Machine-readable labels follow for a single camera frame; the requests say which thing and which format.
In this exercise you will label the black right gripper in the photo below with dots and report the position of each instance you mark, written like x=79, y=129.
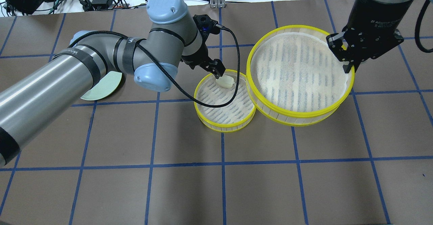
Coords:
x=372, y=22

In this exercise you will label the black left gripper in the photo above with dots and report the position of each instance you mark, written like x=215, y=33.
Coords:
x=199, y=54

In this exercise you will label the white steamed bun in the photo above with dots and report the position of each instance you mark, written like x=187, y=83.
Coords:
x=225, y=81

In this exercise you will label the yellow rimmed steamer layer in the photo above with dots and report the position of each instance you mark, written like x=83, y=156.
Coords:
x=294, y=79
x=229, y=118

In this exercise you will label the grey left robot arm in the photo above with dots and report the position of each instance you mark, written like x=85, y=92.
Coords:
x=31, y=104

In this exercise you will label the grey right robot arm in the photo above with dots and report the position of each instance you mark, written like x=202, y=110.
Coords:
x=418, y=21

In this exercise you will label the light green round plate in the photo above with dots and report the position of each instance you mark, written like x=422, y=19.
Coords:
x=107, y=85

